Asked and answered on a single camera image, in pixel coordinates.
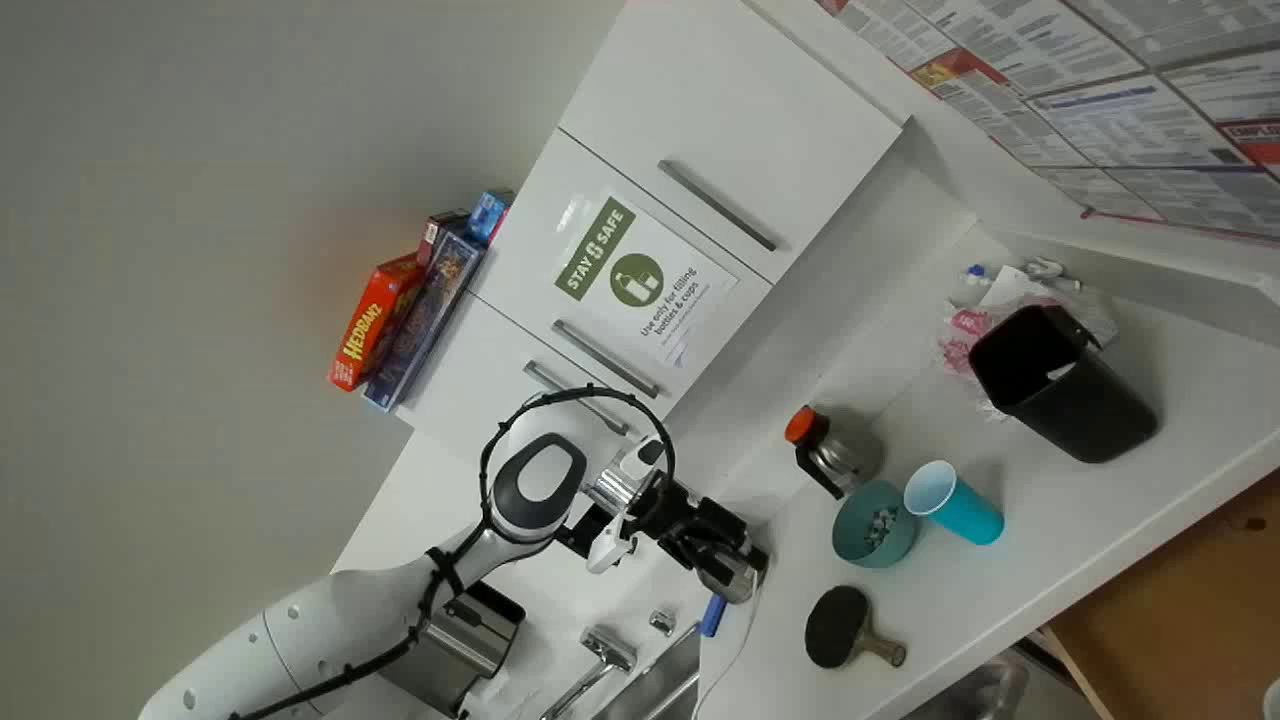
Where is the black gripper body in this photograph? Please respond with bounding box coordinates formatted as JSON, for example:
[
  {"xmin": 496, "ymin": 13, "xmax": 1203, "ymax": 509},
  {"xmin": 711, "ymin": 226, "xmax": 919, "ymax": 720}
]
[{"xmin": 635, "ymin": 475, "xmax": 753, "ymax": 573}]

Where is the wooden drawer with white front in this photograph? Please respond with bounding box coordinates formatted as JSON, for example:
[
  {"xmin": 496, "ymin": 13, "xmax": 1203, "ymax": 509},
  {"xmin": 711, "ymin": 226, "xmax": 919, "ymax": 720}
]
[{"xmin": 536, "ymin": 597, "xmax": 732, "ymax": 720}]

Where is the black round brush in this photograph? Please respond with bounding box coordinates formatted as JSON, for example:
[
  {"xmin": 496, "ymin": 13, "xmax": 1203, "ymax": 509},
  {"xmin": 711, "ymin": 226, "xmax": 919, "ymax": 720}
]
[{"xmin": 803, "ymin": 582, "xmax": 911, "ymax": 672}]

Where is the teal bowl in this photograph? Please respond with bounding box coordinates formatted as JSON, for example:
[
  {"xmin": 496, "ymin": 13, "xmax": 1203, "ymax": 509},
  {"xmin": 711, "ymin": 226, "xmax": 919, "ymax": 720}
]
[{"xmin": 830, "ymin": 475, "xmax": 926, "ymax": 573}]

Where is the steel carafe with orange lid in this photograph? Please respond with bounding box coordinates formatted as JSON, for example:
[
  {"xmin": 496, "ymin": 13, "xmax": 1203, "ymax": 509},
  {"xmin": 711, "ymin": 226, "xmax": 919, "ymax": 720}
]
[{"xmin": 782, "ymin": 403, "xmax": 890, "ymax": 502}]

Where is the blue plastic cup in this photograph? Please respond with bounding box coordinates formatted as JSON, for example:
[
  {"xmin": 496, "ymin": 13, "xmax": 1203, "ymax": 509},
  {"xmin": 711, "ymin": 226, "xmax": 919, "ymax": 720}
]
[{"xmin": 902, "ymin": 458, "xmax": 1010, "ymax": 550}]

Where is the green and white sign sticker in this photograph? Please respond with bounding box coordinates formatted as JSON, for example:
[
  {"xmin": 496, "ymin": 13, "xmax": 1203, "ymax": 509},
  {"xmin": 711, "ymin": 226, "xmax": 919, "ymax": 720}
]
[{"xmin": 553, "ymin": 194, "xmax": 742, "ymax": 376}]

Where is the blue cardboard box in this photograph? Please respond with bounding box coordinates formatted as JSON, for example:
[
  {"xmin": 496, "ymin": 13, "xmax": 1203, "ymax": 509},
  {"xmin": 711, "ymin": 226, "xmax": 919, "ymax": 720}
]
[{"xmin": 361, "ymin": 188, "xmax": 518, "ymax": 412}]

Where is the black plastic container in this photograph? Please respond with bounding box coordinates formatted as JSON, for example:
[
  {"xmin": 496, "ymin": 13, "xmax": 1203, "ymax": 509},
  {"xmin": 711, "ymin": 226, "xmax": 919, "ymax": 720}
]
[{"xmin": 967, "ymin": 305, "xmax": 1162, "ymax": 469}]

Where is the orange cardboard box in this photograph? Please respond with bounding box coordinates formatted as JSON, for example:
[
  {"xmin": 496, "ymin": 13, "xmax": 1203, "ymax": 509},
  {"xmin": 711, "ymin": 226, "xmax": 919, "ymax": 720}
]
[{"xmin": 328, "ymin": 253, "xmax": 439, "ymax": 397}]

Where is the white packets pile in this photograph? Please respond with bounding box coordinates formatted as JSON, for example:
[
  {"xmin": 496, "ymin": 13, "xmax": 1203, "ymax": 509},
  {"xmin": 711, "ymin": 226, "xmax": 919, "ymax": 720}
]
[{"xmin": 952, "ymin": 255, "xmax": 1120, "ymax": 341}]

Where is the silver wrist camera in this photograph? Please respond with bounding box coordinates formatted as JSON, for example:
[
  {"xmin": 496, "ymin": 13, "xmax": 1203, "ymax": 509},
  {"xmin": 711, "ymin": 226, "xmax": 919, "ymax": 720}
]
[{"xmin": 587, "ymin": 440, "xmax": 671, "ymax": 519}]

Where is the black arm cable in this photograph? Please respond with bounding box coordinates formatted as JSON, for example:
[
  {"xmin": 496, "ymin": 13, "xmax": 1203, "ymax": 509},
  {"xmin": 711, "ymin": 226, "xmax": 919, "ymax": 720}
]
[{"xmin": 478, "ymin": 385, "xmax": 682, "ymax": 542}]

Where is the silver cabinet handle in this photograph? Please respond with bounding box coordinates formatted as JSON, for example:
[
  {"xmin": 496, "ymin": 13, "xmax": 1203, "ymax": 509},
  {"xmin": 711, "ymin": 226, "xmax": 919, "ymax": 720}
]
[
  {"xmin": 522, "ymin": 356, "xmax": 642, "ymax": 440},
  {"xmin": 549, "ymin": 318, "xmax": 668, "ymax": 403},
  {"xmin": 657, "ymin": 158, "xmax": 793, "ymax": 255}
]

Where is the white wall cabinet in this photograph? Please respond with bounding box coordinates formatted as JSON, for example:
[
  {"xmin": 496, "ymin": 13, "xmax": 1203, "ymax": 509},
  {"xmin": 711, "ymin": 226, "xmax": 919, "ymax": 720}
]
[{"xmin": 392, "ymin": 0, "xmax": 911, "ymax": 464}]

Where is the large printed wall poster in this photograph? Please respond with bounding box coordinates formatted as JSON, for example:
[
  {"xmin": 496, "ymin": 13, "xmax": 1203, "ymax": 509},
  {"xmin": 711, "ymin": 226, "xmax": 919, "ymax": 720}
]
[{"xmin": 818, "ymin": 0, "xmax": 1280, "ymax": 245}]

